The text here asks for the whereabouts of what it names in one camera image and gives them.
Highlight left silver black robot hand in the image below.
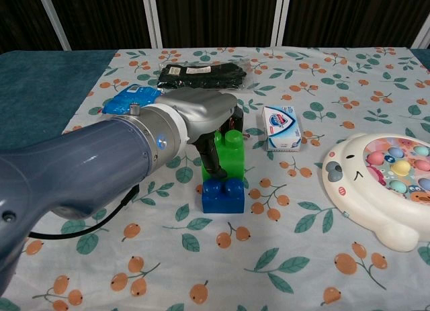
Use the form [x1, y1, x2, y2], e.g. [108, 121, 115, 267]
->
[155, 87, 247, 180]

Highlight green toy building block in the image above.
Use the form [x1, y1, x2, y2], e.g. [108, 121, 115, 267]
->
[201, 129, 247, 185]

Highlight packaged black gloves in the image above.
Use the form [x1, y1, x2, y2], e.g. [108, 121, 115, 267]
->
[157, 62, 257, 91]

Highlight blue snack bag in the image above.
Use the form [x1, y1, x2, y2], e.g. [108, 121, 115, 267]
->
[101, 84, 163, 116]

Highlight white blue soap box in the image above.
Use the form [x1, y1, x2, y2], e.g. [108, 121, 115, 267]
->
[261, 105, 304, 152]

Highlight blue toy building block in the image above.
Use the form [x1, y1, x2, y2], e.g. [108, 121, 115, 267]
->
[201, 179, 246, 215]

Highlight teal table cover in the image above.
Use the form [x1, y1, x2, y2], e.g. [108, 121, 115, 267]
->
[0, 47, 430, 143]

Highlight floral print tablecloth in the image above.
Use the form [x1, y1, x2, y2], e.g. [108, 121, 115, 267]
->
[0, 46, 430, 311]

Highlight white fish-shaped toy game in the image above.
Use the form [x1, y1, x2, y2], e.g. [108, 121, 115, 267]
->
[321, 132, 430, 253]

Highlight white partition frame post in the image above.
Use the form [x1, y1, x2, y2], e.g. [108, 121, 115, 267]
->
[411, 17, 430, 49]
[34, 0, 72, 52]
[140, 0, 165, 50]
[269, 0, 292, 49]

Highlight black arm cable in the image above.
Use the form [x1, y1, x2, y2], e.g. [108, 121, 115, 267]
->
[28, 184, 141, 240]

